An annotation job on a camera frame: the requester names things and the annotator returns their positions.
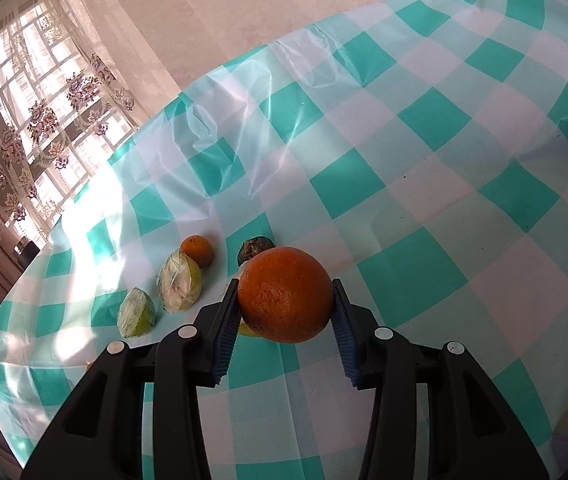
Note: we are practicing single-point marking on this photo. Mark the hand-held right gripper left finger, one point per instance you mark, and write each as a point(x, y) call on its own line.
point(224, 345)

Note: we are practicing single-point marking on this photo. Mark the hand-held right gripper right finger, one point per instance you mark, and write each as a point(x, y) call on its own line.
point(346, 347)

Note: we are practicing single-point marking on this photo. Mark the large dark orange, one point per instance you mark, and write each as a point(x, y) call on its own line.
point(286, 295)

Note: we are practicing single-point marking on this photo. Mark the small bright orange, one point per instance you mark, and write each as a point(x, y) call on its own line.
point(197, 250)

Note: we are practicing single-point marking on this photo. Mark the yellow fruit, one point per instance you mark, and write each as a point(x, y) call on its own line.
point(245, 330)

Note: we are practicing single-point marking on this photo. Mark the large plastic-wrapped green fruit half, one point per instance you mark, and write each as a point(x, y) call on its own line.
point(178, 282)

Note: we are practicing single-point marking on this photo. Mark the small plastic-wrapped green fruit half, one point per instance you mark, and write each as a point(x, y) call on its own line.
point(136, 312)

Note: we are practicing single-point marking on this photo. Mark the dark brown round fruit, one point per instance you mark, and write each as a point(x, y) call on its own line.
point(253, 251)

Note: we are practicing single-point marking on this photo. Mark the teal white checkered tablecloth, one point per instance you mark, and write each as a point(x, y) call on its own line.
point(414, 185)

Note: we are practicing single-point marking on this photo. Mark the dark jar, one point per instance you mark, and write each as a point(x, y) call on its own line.
point(24, 250)

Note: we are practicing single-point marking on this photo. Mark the sheer floral lace curtain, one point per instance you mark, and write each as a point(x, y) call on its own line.
point(48, 120)

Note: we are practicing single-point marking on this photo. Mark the window with white frame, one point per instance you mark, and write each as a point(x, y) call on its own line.
point(13, 85)

